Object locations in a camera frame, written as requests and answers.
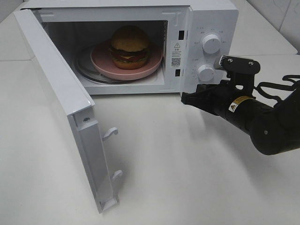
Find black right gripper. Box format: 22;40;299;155
181;80;255;117

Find white timer knob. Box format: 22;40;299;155
196;64;215;82

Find burger with bun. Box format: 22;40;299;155
109;25;150;69

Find pink round plate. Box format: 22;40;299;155
90;40;163;81

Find white microwave door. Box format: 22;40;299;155
14;9;122;213

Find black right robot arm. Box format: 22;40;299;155
181;75;300;155

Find upper white power knob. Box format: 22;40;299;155
202;34;221;54

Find white microwave oven body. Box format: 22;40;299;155
19;0;239;95

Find glass microwave turntable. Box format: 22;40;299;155
74;45;161;84

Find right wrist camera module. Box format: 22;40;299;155
213;55;261;96

